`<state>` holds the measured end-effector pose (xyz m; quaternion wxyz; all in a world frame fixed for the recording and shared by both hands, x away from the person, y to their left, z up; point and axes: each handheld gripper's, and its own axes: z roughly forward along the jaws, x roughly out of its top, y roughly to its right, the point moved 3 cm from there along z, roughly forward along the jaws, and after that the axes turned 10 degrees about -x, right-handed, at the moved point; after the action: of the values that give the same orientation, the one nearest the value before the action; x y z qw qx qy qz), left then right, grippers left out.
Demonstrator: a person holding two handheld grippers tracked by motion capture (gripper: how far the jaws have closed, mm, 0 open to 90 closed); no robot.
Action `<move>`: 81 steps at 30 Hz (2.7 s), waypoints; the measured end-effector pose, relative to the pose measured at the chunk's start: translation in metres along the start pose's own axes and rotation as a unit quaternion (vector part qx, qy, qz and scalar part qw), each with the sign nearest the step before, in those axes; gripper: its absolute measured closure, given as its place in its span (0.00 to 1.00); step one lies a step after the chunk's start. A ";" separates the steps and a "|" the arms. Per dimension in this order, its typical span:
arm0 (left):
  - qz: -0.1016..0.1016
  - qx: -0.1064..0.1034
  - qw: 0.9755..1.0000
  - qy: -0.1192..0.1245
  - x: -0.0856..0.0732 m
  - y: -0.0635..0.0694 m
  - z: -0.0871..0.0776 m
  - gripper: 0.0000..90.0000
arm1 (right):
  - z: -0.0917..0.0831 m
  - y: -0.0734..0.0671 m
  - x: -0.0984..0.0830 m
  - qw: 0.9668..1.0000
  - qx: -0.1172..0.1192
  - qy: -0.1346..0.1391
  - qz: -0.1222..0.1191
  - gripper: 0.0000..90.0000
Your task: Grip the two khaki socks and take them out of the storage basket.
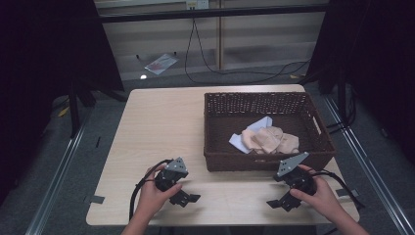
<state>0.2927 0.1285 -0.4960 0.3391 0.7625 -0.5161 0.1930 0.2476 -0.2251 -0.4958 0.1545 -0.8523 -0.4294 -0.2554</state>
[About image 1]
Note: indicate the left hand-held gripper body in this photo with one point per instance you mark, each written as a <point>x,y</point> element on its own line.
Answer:
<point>170,178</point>

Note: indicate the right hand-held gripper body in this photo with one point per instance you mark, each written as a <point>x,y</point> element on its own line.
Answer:
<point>295,179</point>

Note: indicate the person's left hand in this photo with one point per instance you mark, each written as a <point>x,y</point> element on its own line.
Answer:
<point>153,196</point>

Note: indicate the person's right hand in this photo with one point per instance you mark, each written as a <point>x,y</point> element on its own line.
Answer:
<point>318,196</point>

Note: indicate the beige crumpled cloth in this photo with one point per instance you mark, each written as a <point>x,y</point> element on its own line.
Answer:
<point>266,138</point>
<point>290,143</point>

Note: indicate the white cloth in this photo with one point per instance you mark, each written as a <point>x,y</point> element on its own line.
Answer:
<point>261,124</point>

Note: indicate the brown wicker basket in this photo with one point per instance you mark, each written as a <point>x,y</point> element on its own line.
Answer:
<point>225,130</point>

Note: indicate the grey tape strip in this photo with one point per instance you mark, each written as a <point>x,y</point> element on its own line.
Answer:
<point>95,199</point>

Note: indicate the black metal stand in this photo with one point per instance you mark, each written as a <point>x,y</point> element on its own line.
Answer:
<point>341,98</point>
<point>73,111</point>

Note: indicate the yellow tape piece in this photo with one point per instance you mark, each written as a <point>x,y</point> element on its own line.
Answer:
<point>294,76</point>
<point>63,111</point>

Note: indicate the clear plastic bag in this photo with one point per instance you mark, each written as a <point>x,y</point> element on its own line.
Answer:
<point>161,63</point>

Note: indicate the black curtain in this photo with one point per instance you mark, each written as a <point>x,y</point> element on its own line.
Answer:
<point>375,65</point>
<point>42,65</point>

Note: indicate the black horizontal bar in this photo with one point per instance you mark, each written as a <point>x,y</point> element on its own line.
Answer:
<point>212,13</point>

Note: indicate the metal floor rail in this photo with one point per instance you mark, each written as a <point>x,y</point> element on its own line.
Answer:
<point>55,182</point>
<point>368,169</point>

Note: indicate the wooden upright post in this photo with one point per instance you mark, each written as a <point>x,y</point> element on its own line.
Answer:
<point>221,36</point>

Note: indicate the white wall socket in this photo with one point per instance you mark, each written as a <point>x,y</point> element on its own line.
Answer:
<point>197,4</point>

